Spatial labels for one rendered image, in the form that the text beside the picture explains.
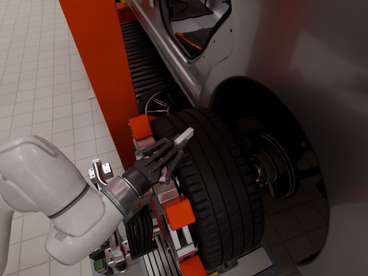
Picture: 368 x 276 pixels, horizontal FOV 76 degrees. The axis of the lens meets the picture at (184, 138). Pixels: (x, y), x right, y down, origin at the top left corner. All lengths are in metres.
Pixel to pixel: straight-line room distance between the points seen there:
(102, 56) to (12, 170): 0.55
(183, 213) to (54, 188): 0.35
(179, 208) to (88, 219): 0.26
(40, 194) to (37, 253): 1.59
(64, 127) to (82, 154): 0.43
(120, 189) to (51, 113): 2.37
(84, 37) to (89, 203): 0.56
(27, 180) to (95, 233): 0.17
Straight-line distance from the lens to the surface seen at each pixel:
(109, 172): 1.03
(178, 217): 0.70
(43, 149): 0.53
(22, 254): 2.16
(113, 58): 0.96
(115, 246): 0.84
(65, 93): 3.07
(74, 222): 0.55
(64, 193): 0.53
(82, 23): 0.89
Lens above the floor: 1.80
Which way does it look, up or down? 52 degrees down
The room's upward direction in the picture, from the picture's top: straight up
